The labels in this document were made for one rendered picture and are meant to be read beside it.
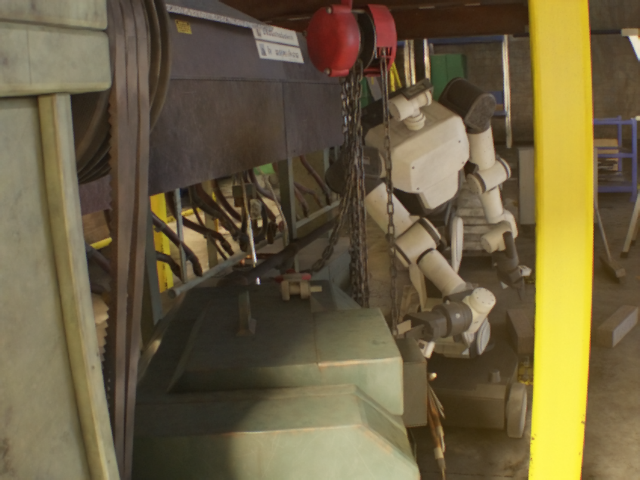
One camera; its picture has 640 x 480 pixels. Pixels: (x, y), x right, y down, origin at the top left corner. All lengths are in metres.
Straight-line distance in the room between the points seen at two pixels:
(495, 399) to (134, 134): 2.06
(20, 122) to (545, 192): 0.93
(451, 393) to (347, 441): 1.74
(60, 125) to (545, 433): 1.09
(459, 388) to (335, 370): 1.65
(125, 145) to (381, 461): 0.49
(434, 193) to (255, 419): 1.33
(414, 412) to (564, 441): 0.31
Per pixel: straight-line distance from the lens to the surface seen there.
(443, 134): 2.02
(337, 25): 1.45
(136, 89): 0.66
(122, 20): 0.65
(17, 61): 0.51
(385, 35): 1.51
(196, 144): 1.85
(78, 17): 0.57
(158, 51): 0.69
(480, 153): 2.23
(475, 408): 2.58
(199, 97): 1.88
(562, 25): 1.25
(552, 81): 1.24
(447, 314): 1.80
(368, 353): 0.98
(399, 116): 1.96
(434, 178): 2.05
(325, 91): 2.97
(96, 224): 6.22
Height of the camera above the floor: 1.21
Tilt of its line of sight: 10 degrees down
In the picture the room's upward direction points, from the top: 4 degrees counter-clockwise
